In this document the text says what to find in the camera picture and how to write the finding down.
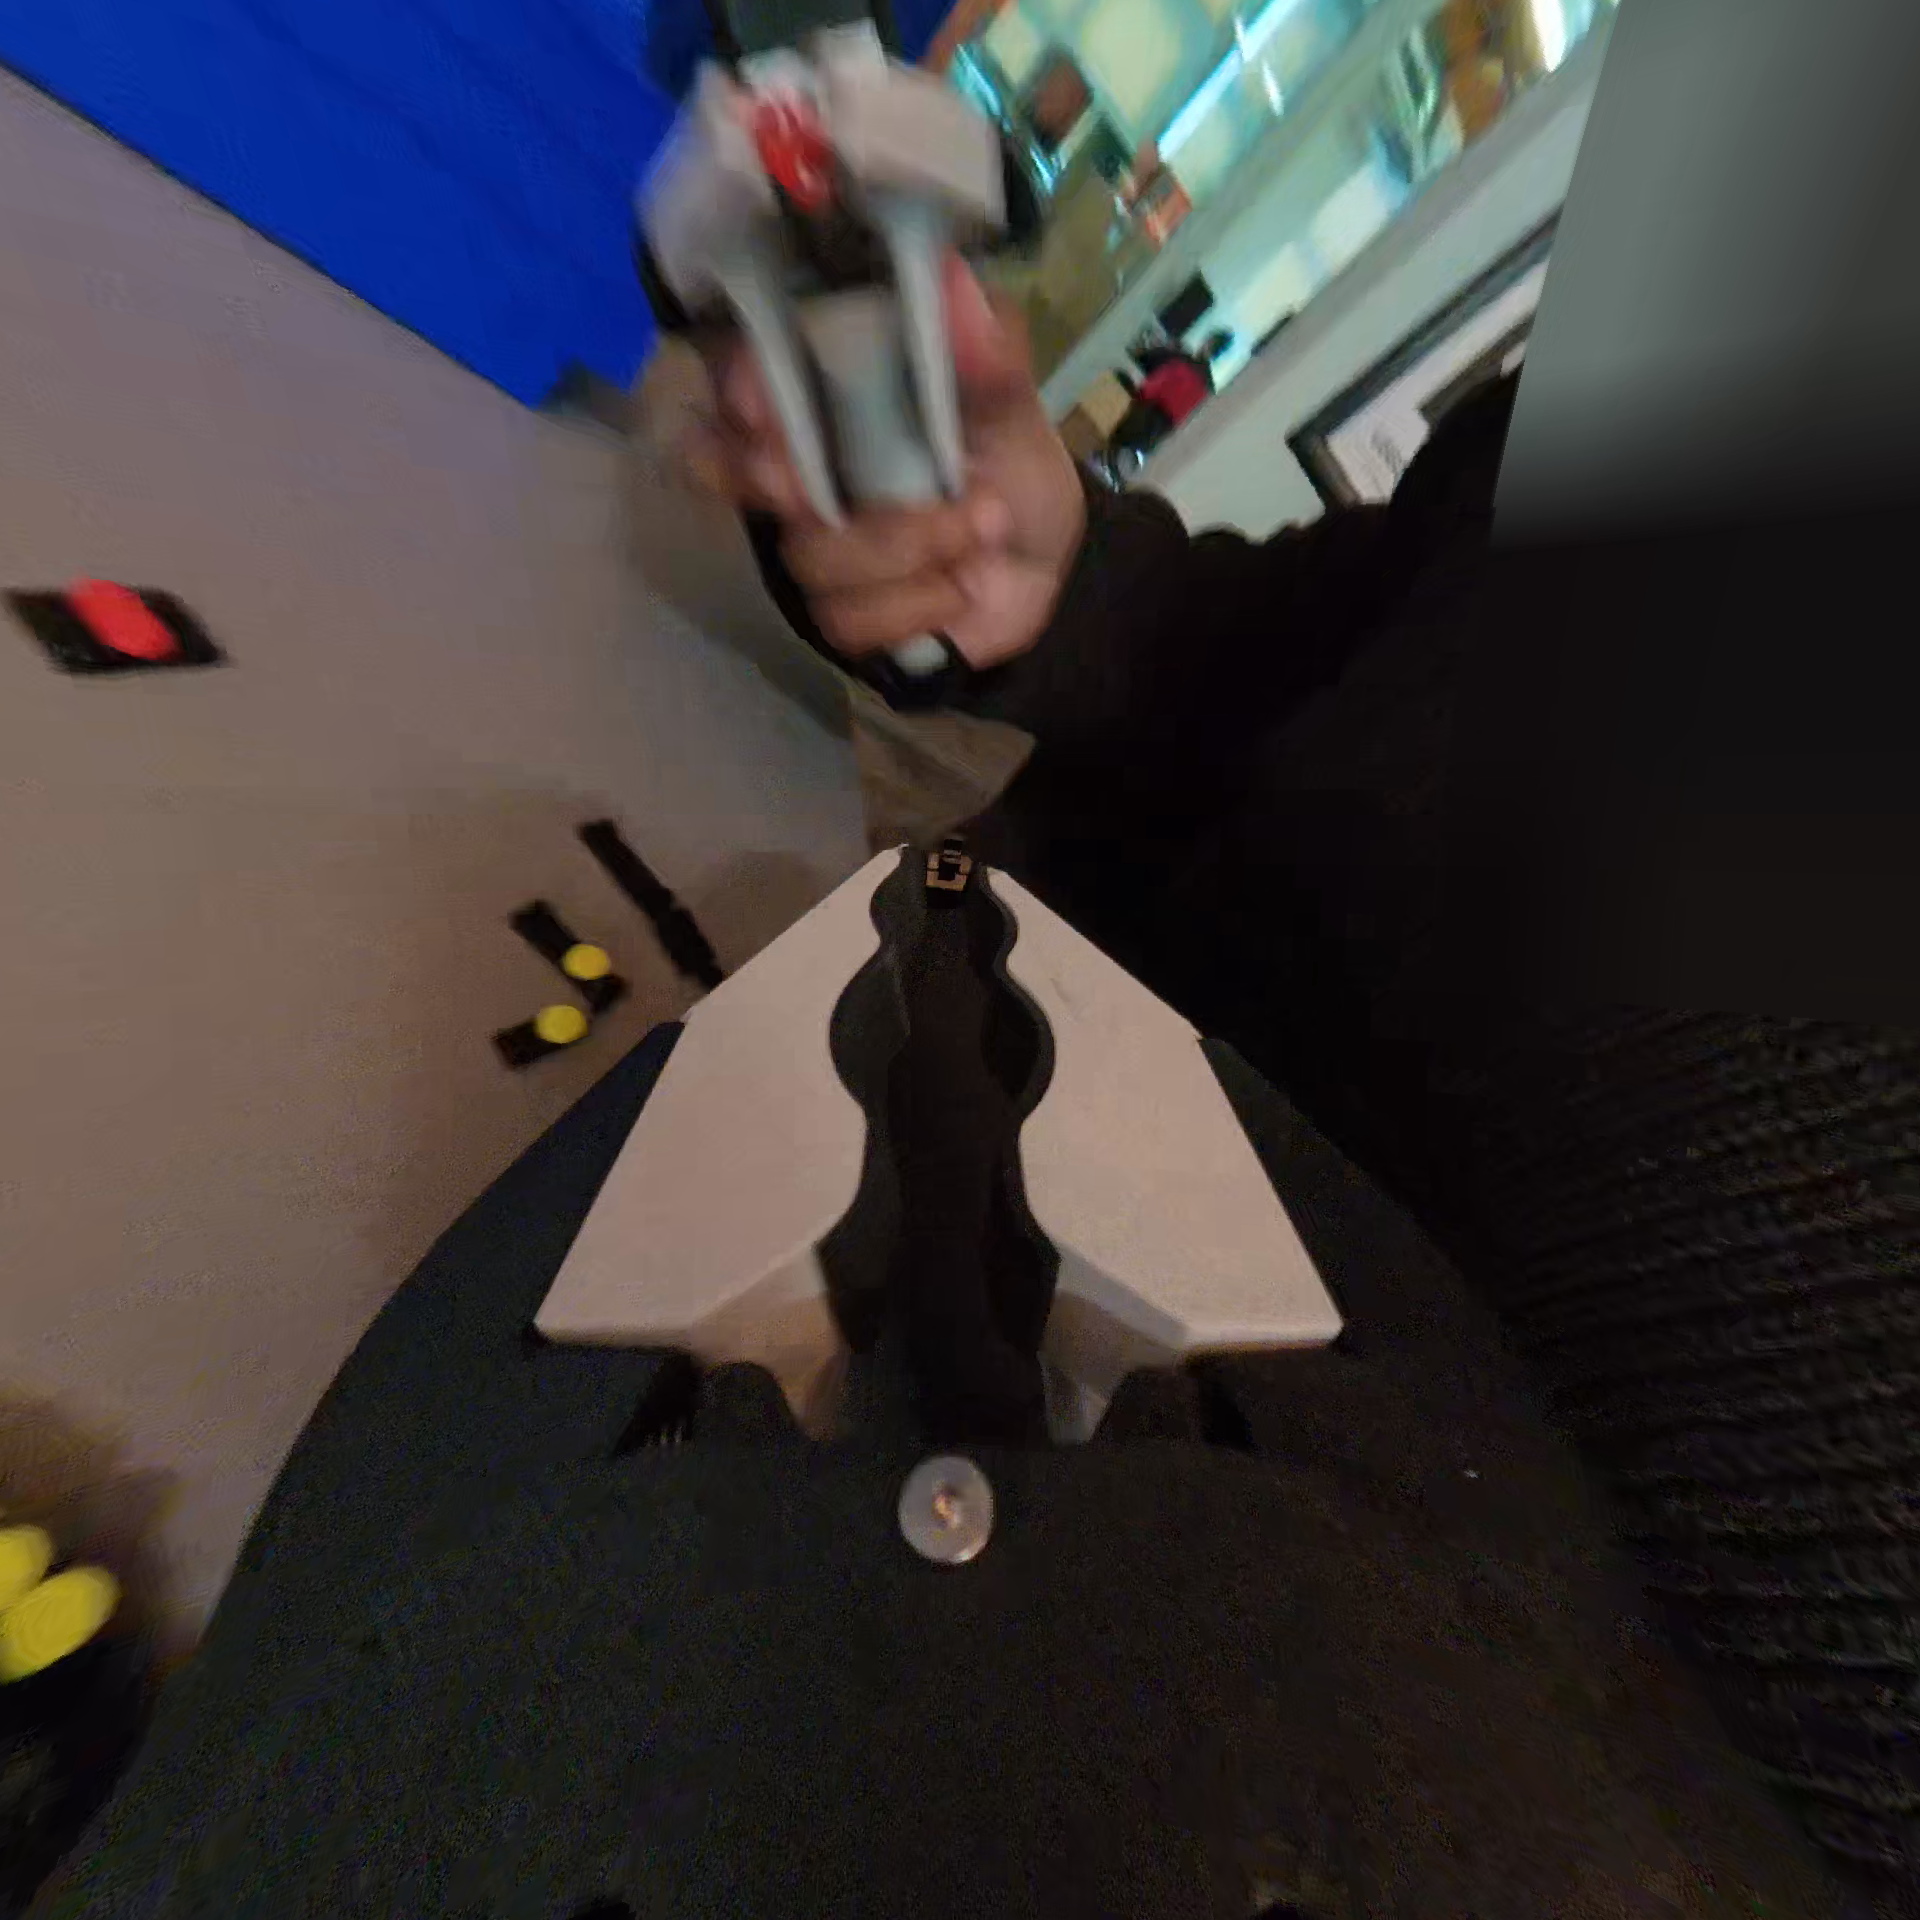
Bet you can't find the person's right hand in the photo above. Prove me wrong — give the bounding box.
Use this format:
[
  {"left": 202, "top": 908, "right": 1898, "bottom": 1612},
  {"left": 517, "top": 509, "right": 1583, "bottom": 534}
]
[{"left": 719, "top": 277, "right": 1092, "bottom": 676}]

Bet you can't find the person's right forearm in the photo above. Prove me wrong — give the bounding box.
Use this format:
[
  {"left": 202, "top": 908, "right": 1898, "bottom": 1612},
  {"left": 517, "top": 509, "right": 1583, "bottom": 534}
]
[{"left": 960, "top": 376, "right": 1519, "bottom": 933}]

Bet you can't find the blue plastic bin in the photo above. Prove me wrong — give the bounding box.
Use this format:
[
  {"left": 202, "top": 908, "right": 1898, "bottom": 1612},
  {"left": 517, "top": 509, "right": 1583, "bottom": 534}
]
[{"left": 0, "top": 0, "right": 714, "bottom": 409}]

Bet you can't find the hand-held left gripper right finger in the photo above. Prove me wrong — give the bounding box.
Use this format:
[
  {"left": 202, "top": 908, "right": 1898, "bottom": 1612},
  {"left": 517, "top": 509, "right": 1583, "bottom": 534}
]
[{"left": 977, "top": 866, "right": 1344, "bottom": 1445}]

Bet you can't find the red yellow black lego model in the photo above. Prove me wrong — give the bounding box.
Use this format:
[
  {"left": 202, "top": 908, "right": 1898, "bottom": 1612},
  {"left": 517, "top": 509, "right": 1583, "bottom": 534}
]
[{"left": 0, "top": 1411, "right": 183, "bottom": 1772}]

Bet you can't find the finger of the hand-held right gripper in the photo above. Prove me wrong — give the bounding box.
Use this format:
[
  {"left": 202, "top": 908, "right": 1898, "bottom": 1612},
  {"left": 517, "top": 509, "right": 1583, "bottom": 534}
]
[
  {"left": 642, "top": 66, "right": 788, "bottom": 324},
  {"left": 832, "top": 24, "right": 1010, "bottom": 243}
]

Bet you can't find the person's black knit clothing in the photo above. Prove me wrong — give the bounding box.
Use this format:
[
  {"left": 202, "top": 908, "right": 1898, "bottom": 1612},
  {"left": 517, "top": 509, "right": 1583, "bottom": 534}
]
[{"left": 960, "top": 496, "right": 1920, "bottom": 1920}]

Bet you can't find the black lego plate red oval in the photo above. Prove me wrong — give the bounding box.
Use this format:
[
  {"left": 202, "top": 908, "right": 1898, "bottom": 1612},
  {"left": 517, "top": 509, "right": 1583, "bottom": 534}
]
[{"left": 5, "top": 577, "right": 227, "bottom": 675}]

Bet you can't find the narrow black lego bar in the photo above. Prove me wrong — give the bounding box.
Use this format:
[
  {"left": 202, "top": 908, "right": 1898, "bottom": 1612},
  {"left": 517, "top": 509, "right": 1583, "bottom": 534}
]
[{"left": 576, "top": 816, "right": 728, "bottom": 992}]

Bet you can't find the red lego brick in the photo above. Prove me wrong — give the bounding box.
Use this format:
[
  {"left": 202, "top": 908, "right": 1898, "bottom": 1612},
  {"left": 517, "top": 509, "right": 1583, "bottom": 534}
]
[{"left": 748, "top": 94, "right": 839, "bottom": 212}]

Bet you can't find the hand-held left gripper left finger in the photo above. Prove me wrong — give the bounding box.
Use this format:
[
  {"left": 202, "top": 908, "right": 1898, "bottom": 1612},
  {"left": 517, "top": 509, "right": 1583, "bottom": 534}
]
[{"left": 533, "top": 844, "right": 922, "bottom": 1445}]

